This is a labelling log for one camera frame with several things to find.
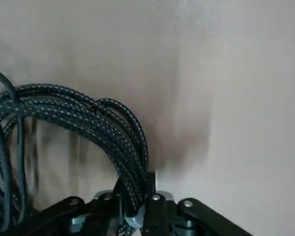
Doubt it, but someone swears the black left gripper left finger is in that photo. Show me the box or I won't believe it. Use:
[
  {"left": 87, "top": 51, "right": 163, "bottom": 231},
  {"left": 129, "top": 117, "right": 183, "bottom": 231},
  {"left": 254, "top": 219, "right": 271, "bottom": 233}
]
[{"left": 27, "top": 177, "right": 126, "bottom": 236}]

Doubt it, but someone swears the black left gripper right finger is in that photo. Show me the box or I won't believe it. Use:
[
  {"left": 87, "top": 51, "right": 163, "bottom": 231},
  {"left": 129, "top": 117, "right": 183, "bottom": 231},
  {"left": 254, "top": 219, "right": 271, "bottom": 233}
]
[{"left": 140, "top": 172, "right": 254, "bottom": 236}]

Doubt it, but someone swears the black braided cable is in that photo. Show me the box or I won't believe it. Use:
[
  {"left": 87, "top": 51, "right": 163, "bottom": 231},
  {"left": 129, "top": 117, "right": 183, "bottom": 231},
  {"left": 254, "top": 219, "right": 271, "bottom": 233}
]
[{"left": 0, "top": 83, "right": 148, "bottom": 236}]

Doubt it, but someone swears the smooth black USB cable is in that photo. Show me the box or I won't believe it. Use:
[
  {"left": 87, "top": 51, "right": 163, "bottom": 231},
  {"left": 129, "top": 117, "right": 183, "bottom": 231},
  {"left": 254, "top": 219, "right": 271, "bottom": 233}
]
[{"left": 0, "top": 65, "right": 28, "bottom": 233}]

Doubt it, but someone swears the silver cable twist tie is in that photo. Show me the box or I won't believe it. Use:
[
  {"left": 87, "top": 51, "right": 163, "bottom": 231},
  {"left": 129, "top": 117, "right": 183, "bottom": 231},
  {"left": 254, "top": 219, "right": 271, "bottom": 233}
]
[{"left": 124, "top": 208, "right": 143, "bottom": 231}]

